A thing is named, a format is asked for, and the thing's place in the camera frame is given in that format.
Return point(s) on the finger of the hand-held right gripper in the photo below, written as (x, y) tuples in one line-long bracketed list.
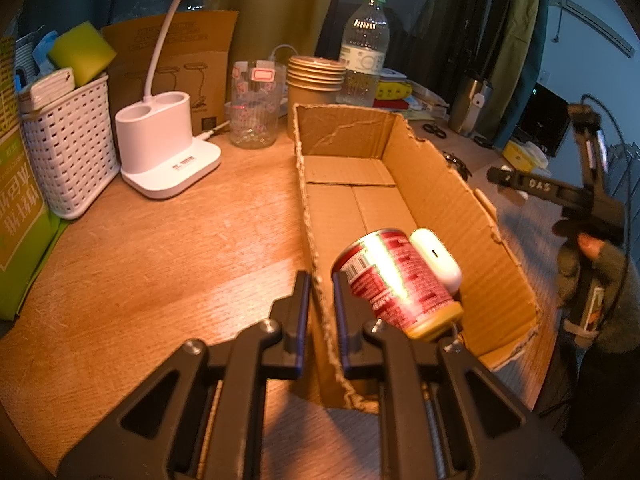
[(535, 183)]

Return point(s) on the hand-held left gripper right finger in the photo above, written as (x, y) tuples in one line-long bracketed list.
[(342, 325)]

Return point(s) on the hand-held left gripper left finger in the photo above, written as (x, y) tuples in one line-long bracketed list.
[(301, 325)]

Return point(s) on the red drink can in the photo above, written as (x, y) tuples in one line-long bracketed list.
[(395, 280)]

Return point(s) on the white earbuds case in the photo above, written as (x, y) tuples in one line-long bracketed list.
[(440, 260)]

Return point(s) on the cardboard box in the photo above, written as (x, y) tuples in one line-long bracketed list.
[(360, 200)]

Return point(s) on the person's right hand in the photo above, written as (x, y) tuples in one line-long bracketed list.
[(620, 285)]

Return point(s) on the black computer monitor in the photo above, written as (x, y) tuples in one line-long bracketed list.
[(545, 120)]

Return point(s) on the small black remote key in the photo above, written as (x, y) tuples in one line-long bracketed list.
[(483, 142)]

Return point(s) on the steel tumbler with tag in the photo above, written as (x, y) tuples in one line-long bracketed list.
[(470, 105)]

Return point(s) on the red book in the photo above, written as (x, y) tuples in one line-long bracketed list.
[(392, 105)]

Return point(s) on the yellow curtain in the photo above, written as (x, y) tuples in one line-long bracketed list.
[(520, 20), (275, 0)]

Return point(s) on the yellow wet wipes pack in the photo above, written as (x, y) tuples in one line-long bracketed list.
[(395, 91)]

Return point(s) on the white flat device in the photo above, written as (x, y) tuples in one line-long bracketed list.
[(395, 75)]

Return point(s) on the dark glass sliding door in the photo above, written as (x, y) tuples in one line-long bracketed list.
[(425, 20)]

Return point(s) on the clear plastic water bottle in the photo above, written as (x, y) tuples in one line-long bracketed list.
[(365, 60)]

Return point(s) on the white desk lamp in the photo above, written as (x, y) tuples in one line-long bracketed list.
[(165, 160)]

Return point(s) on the printed glass jar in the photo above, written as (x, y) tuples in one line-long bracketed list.
[(254, 110)]

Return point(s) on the stack of brown paper cups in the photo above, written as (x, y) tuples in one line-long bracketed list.
[(312, 95)]

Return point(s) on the white woven plastic basket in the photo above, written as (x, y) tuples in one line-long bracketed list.
[(70, 150)]

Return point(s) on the brown cardboard lamp package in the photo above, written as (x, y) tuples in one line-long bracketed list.
[(195, 45)]

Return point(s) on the green printed packet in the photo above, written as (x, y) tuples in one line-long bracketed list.
[(20, 210)]

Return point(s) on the white flat case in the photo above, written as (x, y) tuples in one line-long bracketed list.
[(47, 87)]

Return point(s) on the yellow green sponge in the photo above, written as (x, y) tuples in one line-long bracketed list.
[(82, 52)]

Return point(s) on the blue item in basket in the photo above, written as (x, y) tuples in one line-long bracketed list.
[(44, 47)]

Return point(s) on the white wall air conditioner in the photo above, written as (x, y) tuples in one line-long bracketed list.
[(600, 15)]

